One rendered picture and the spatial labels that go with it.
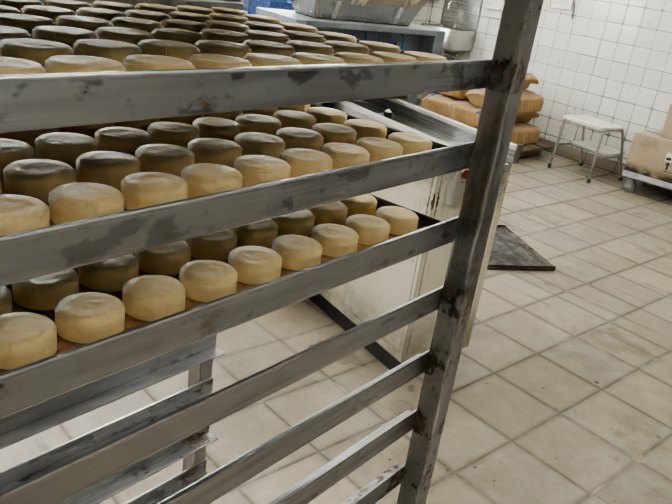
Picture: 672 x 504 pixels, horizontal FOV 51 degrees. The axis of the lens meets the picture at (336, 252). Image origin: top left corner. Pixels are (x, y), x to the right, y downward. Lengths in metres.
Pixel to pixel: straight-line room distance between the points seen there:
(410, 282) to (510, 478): 0.72
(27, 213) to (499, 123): 0.50
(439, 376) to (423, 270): 1.58
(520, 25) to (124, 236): 0.47
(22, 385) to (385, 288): 2.20
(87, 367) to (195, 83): 0.20
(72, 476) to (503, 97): 0.55
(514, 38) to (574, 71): 6.03
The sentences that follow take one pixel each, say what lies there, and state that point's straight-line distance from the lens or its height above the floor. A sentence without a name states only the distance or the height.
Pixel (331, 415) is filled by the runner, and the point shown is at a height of 0.97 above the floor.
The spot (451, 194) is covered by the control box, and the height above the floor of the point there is 0.74.
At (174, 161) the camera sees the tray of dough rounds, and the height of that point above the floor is 1.24.
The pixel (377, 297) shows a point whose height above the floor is 0.26.
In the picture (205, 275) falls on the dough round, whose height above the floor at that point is 1.15.
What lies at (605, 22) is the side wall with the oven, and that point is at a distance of 6.70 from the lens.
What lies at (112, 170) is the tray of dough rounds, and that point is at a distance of 0.58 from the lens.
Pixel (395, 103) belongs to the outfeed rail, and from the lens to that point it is 3.00.
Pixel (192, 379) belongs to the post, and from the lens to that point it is 1.28.
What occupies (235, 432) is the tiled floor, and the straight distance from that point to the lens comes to 2.32.
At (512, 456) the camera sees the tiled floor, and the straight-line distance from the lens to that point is 2.47.
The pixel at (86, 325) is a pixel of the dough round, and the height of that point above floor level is 1.15.
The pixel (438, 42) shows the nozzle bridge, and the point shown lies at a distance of 3.13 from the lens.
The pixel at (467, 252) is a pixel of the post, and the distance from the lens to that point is 0.84.
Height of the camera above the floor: 1.42
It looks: 23 degrees down
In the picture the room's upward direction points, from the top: 8 degrees clockwise
